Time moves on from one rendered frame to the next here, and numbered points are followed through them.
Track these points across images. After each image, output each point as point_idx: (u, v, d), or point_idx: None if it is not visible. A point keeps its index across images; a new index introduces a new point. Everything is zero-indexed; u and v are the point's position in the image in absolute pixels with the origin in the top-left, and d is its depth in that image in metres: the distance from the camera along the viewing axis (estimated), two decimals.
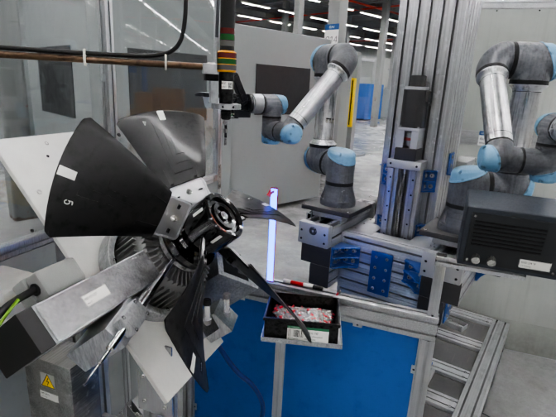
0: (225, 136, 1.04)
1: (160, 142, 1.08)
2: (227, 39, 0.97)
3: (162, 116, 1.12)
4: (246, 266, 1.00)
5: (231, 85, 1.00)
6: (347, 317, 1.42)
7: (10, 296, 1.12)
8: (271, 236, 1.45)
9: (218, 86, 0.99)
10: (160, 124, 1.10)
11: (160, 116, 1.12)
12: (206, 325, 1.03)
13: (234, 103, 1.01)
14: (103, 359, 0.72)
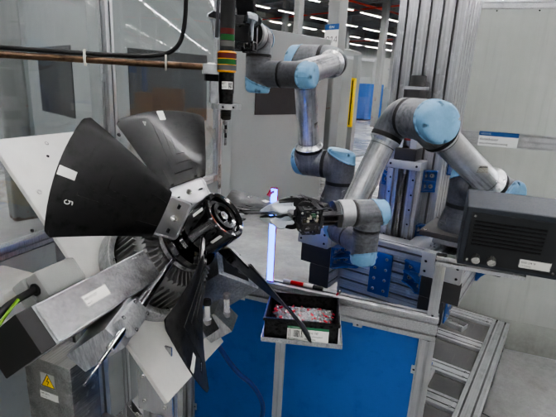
0: (225, 136, 1.04)
1: (160, 142, 1.08)
2: (228, 39, 0.97)
3: (162, 116, 1.12)
4: (246, 266, 1.00)
5: (231, 85, 1.00)
6: (347, 317, 1.42)
7: (10, 296, 1.12)
8: (271, 236, 1.45)
9: (218, 86, 0.99)
10: (160, 124, 1.10)
11: (160, 116, 1.12)
12: (206, 325, 1.03)
13: (234, 104, 1.01)
14: (103, 359, 0.72)
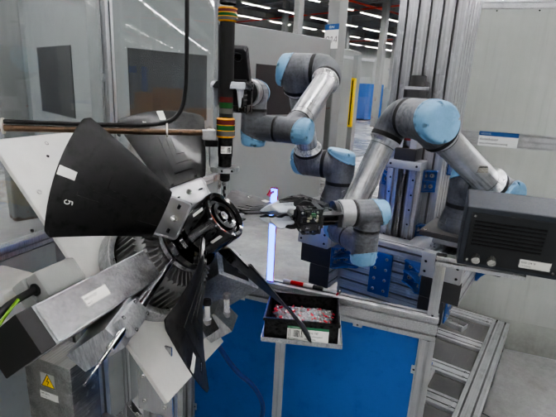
0: (224, 196, 1.08)
1: (160, 142, 1.08)
2: (227, 107, 1.01)
3: (162, 116, 1.12)
4: (246, 266, 1.00)
5: (229, 150, 1.04)
6: (347, 317, 1.42)
7: (10, 296, 1.12)
8: (271, 236, 1.45)
9: (217, 150, 1.03)
10: None
11: (160, 116, 1.12)
12: (206, 325, 1.03)
13: (232, 166, 1.06)
14: (103, 359, 0.72)
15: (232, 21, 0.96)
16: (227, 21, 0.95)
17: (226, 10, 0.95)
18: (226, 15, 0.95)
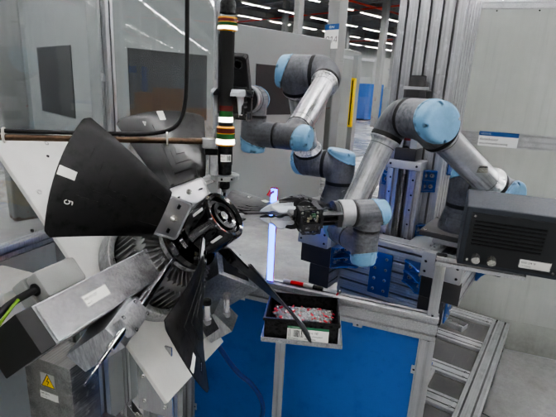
0: None
1: (160, 142, 1.08)
2: (227, 116, 1.01)
3: (162, 116, 1.12)
4: (246, 266, 1.00)
5: (229, 158, 1.04)
6: (347, 317, 1.42)
7: (10, 296, 1.12)
8: (271, 236, 1.45)
9: (217, 159, 1.04)
10: (160, 124, 1.10)
11: (160, 116, 1.12)
12: (206, 325, 1.03)
13: (232, 174, 1.06)
14: (103, 359, 0.72)
15: (232, 30, 0.96)
16: (227, 30, 0.96)
17: (226, 20, 0.95)
18: (226, 25, 0.95)
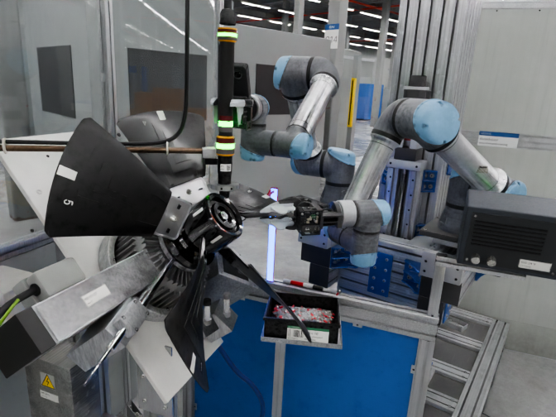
0: None
1: None
2: (227, 126, 1.02)
3: (162, 116, 1.12)
4: (246, 266, 1.00)
5: (229, 167, 1.05)
6: (347, 317, 1.42)
7: (10, 296, 1.12)
8: (271, 236, 1.45)
9: (217, 169, 1.04)
10: (160, 124, 1.10)
11: (160, 116, 1.12)
12: (206, 325, 1.03)
13: (232, 184, 1.07)
14: (103, 359, 0.72)
15: (231, 41, 0.97)
16: (227, 40, 0.97)
17: (226, 31, 0.96)
18: (226, 35, 0.96)
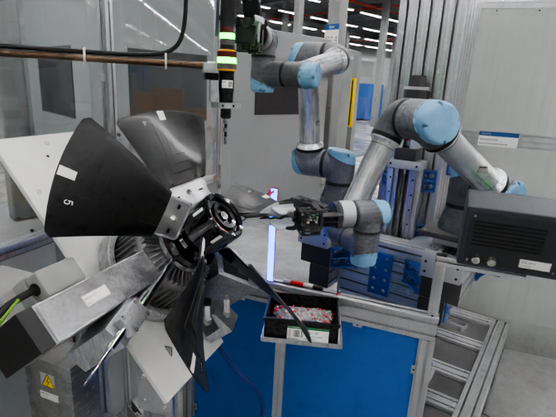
0: (224, 135, 1.04)
1: (160, 142, 1.08)
2: (228, 38, 0.96)
3: (162, 116, 1.12)
4: (246, 266, 1.00)
5: (231, 84, 1.00)
6: (347, 317, 1.42)
7: (10, 296, 1.12)
8: (271, 236, 1.45)
9: (218, 84, 0.99)
10: (160, 124, 1.10)
11: (160, 116, 1.12)
12: (206, 325, 1.03)
13: (234, 103, 1.01)
14: (103, 359, 0.72)
15: None
16: None
17: None
18: None
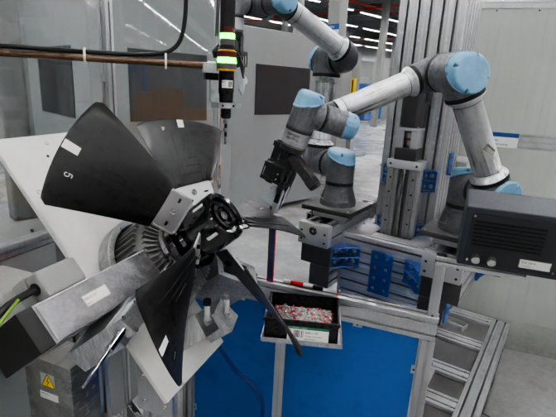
0: (224, 135, 1.04)
1: (174, 146, 1.12)
2: (228, 38, 0.96)
3: (181, 124, 1.17)
4: (241, 269, 0.98)
5: (231, 84, 1.00)
6: (347, 317, 1.42)
7: (10, 296, 1.12)
8: (271, 236, 1.45)
9: (218, 84, 0.99)
10: (177, 131, 1.15)
11: (179, 124, 1.17)
12: (206, 325, 1.03)
13: (234, 103, 1.01)
14: (103, 361, 0.72)
15: None
16: None
17: None
18: None
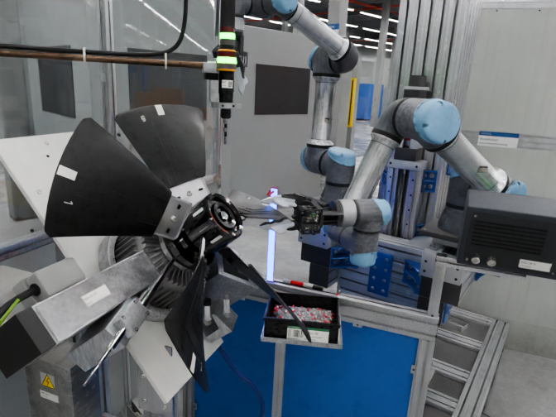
0: (224, 135, 1.04)
1: (245, 203, 1.24)
2: (228, 38, 0.96)
3: (266, 204, 1.31)
4: (199, 255, 0.89)
5: (231, 84, 1.00)
6: (347, 317, 1.42)
7: (10, 296, 1.12)
8: (271, 236, 1.45)
9: (218, 84, 0.99)
10: (257, 203, 1.29)
11: (264, 203, 1.31)
12: (206, 325, 1.03)
13: (234, 103, 1.01)
14: (103, 359, 0.72)
15: None
16: None
17: None
18: None
